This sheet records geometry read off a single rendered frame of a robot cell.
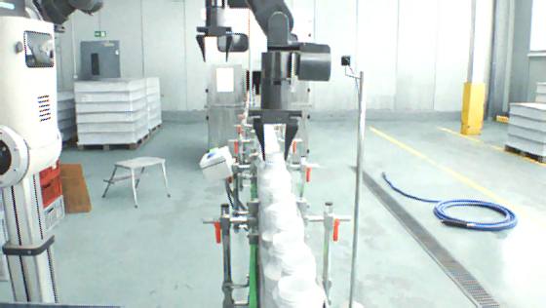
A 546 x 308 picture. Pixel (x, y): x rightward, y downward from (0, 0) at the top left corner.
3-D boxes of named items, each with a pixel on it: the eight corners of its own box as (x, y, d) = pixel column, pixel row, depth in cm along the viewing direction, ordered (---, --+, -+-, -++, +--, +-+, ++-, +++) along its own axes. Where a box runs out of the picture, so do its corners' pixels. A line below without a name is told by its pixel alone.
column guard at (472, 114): (483, 135, 860) (487, 83, 838) (466, 135, 859) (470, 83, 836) (474, 133, 899) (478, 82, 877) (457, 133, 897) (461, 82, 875)
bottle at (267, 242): (262, 292, 71) (261, 201, 67) (297, 292, 71) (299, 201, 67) (261, 312, 65) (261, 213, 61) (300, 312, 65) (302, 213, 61)
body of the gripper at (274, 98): (304, 120, 76) (305, 79, 75) (248, 120, 76) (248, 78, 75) (300, 116, 83) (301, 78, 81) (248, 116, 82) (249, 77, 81)
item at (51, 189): (35, 215, 324) (32, 189, 319) (-12, 215, 320) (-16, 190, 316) (63, 194, 383) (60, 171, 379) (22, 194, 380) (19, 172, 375)
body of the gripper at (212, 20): (199, 34, 122) (198, 9, 121) (233, 34, 122) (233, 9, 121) (196, 33, 116) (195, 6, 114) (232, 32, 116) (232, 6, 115)
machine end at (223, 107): (310, 171, 564) (313, 9, 521) (206, 172, 558) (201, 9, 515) (298, 148, 720) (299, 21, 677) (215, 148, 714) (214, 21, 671)
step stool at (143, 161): (136, 187, 485) (133, 152, 476) (171, 197, 451) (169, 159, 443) (100, 197, 447) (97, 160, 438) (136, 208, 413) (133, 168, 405)
